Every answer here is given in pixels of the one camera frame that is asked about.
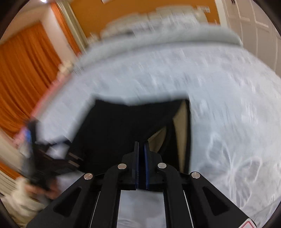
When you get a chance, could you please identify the butterfly print bed sheet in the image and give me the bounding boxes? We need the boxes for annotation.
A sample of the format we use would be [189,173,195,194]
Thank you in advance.
[33,42,281,228]

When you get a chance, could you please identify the grey pillows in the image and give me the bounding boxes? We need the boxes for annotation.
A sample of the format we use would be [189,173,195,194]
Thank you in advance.
[100,6,209,38]

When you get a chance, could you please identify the grey duvet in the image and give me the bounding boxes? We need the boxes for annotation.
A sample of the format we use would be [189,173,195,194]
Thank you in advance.
[72,24,244,74]

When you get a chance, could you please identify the wide orange curtain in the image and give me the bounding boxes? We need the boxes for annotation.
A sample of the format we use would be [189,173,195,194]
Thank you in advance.
[0,21,64,139]

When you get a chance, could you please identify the black pants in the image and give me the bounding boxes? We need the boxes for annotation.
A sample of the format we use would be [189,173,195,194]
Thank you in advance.
[70,94,192,176]

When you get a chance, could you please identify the person's left hand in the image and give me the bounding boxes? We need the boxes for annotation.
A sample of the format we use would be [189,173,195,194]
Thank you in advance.
[24,182,60,200]

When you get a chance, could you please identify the narrow orange curtain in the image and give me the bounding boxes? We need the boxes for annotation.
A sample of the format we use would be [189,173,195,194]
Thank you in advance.
[50,2,83,56]

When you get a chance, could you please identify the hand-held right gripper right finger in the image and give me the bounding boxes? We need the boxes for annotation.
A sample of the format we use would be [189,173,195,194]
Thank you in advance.
[143,142,258,228]

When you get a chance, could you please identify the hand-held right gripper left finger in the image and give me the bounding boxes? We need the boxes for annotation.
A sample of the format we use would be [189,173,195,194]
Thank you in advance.
[26,142,139,228]

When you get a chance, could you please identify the white wardrobe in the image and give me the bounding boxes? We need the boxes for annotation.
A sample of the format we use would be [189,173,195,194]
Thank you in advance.
[215,0,281,75]

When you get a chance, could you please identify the white drawer cabinet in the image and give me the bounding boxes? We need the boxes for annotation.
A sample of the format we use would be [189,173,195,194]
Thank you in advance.
[0,129,31,198]

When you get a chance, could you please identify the silver mirror frame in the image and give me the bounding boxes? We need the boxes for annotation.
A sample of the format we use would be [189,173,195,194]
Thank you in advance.
[59,0,89,53]

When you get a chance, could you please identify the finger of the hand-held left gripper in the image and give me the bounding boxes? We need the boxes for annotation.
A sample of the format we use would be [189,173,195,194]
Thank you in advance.
[36,140,85,176]

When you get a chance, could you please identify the white flower cushion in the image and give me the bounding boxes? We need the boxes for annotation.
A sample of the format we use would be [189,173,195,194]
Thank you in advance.
[58,61,73,74]

